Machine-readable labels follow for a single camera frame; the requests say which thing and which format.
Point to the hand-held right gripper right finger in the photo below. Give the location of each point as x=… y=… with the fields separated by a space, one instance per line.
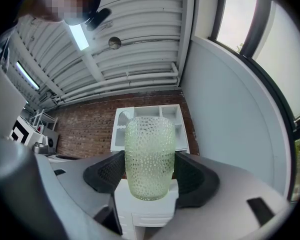
x=215 y=184

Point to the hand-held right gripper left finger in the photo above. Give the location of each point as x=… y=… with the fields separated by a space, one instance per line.
x=100 y=174

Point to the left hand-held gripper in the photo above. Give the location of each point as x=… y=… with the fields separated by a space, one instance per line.
x=25 y=131

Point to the white shelf unit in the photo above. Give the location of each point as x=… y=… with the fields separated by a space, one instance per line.
x=170 y=114

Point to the white metal rack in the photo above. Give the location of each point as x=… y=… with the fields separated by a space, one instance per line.
x=43 y=119

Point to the grey box appliance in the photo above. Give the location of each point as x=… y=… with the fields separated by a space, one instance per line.
x=52 y=140

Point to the long ceiling light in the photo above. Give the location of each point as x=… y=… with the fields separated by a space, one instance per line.
x=27 y=75
x=78 y=36

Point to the grey hoodie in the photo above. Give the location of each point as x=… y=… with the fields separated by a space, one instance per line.
x=5 y=46

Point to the white ceiling pipe run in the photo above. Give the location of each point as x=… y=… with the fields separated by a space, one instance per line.
x=130 y=82

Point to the person's head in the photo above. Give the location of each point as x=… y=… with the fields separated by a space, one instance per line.
x=45 y=1

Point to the black framed window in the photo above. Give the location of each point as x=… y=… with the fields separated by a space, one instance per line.
x=240 y=16

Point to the black head-mounted camera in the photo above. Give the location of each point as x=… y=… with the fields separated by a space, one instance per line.
x=98 y=19

